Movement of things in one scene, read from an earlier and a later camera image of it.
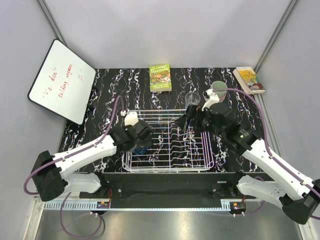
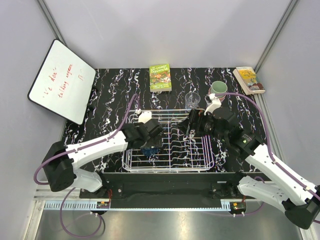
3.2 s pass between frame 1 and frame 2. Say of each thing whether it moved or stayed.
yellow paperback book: stayed
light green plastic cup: stayed
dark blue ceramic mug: moved
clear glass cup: stayed
